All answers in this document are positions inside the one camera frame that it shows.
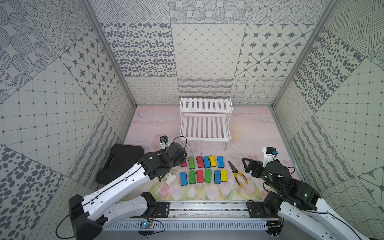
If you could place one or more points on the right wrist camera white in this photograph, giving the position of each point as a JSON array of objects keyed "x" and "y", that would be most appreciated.
[{"x": 269, "y": 155}]

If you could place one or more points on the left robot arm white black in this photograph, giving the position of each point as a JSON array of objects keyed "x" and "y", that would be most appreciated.
[{"x": 90, "y": 214}]

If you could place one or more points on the green eraser shelf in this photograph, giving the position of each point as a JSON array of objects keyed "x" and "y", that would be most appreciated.
[
  {"x": 192, "y": 163},
  {"x": 208, "y": 176},
  {"x": 192, "y": 175}
]

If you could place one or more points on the green circuit board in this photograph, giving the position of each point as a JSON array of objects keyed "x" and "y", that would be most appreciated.
[{"x": 145, "y": 225}]

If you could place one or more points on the black plastic case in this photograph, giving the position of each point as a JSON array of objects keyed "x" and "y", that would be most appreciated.
[{"x": 121, "y": 159}]

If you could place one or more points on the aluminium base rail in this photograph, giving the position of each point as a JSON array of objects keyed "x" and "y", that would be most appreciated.
[{"x": 210, "y": 210}]

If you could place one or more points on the white vented cable duct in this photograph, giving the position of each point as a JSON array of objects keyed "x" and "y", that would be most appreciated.
[{"x": 192, "y": 225}]

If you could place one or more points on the white plastic pipe fitting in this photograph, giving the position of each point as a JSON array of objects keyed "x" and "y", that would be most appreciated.
[{"x": 170, "y": 178}]

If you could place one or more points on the yellow eraser top shelf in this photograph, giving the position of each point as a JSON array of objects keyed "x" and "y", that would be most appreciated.
[{"x": 213, "y": 162}]

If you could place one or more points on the yellow eraser shelf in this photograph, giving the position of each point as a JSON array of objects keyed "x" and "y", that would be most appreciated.
[
  {"x": 213, "y": 162},
  {"x": 224, "y": 175}
]

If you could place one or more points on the yellow handled pliers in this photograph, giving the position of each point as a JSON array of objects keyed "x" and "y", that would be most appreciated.
[{"x": 238, "y": 174}]

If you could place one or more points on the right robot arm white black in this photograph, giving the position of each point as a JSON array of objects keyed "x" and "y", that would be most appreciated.
[{"x": 297, "y": 202}]

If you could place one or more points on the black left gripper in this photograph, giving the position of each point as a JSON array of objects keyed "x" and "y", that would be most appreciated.
[{"x": 165, "y": 167}]

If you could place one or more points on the white wooden slatted shelf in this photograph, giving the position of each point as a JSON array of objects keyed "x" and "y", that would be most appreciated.
[{"x": 206, "y": 119}]

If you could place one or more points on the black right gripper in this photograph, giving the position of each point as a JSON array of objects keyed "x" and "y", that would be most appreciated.
[{"x": 258, "y": 165}]

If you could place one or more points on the blue eraser top shelf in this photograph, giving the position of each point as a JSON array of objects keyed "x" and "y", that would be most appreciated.
[
  {"x": 207, "y": 163},
  {"x": 221, "y": 163}
]

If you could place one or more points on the green eraser top shelf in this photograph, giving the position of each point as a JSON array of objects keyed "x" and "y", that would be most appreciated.
[{"x": 192, "y": 163}]

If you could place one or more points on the blue eraser shelf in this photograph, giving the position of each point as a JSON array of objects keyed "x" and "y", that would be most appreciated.
[
  {"x": 183, "y": 177},
  {"x": 217, "y": 177},
  {"x": 221, "y": 163},
  {"x": 207, "y": 163}
]

